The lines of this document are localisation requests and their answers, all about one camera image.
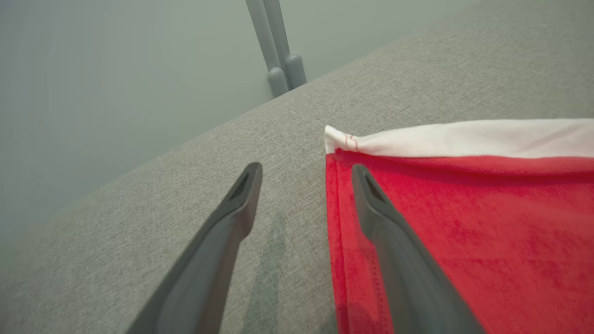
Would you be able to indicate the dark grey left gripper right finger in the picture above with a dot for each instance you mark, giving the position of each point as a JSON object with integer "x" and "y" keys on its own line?
{"x": 403, "y": 269}

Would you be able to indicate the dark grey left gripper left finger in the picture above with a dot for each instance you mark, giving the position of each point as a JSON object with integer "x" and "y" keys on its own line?
{"x": 209, "y": 260}

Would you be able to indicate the red shorts with white stripe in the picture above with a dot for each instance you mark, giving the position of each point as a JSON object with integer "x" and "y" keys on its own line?
{"x": 510, "y": 232}

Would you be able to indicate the grey fabric sofa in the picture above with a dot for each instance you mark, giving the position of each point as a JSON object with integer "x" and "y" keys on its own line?
{"x": 185, "y": 195}

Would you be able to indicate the grey partition double post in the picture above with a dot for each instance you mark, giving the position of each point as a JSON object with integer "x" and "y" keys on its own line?
{"x": 278, "y": 37}

